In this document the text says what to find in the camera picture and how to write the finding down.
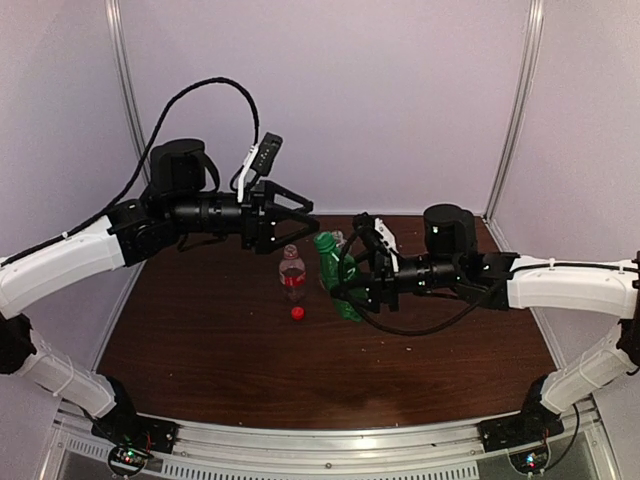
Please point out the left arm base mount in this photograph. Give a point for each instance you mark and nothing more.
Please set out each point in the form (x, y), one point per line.
(123, 425)

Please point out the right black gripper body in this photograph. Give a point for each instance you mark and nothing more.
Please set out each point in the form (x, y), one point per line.
(385, 283)

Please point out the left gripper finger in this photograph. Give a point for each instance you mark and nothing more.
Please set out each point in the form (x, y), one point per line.
(286, 198)
(291, 227)

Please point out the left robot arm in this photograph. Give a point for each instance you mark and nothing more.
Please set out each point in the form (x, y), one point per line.
(175, 204)

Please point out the left circuit board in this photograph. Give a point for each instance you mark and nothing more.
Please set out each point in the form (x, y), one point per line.
(127, 461)

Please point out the red label cola bottle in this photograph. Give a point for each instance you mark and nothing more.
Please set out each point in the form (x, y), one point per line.
(292, 274)

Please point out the red bottle cap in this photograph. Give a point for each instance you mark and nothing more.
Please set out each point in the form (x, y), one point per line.
(297, 313)

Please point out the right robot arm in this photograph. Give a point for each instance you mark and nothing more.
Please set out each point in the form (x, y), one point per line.
(502, 281)

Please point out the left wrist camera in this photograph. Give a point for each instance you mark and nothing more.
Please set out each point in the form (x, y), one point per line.
(259, 159)

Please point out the corner aluminium post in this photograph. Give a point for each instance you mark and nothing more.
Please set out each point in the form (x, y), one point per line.
(529, 60)
(123, 72)

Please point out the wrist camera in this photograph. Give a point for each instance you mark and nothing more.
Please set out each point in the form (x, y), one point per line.
(378, 242)
(259, 159)

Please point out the green bottle cap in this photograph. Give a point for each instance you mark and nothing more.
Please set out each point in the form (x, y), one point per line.
(325, 244)

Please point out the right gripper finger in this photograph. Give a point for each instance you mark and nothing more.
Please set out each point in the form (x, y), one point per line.
(361, 300)
(358, 265)

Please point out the aluminium front rail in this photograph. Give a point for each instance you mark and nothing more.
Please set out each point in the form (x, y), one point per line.
(451, 450)

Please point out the right circuit board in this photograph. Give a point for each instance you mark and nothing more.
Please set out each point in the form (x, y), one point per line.
(529, 462)

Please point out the circuit board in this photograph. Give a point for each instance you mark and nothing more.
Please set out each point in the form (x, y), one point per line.
(127, 461)
(529, 462)

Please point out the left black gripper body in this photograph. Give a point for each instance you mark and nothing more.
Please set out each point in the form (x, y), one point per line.
(251, 222)

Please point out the green plastic bottle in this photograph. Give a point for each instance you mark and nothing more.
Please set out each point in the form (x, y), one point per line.
(343, 309)

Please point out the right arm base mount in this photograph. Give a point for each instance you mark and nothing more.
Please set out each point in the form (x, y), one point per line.
(533, 423)

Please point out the left corner aluminium post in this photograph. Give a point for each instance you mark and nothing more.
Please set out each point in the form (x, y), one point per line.
(123, 72)

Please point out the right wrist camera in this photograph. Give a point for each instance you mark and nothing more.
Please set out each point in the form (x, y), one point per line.
(378, 242)

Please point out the right corner aluminium post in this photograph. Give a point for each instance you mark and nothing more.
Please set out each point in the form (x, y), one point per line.
(529, 60)

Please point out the clear wide plastic bottle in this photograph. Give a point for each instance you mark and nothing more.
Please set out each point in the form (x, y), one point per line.
(329, 263)

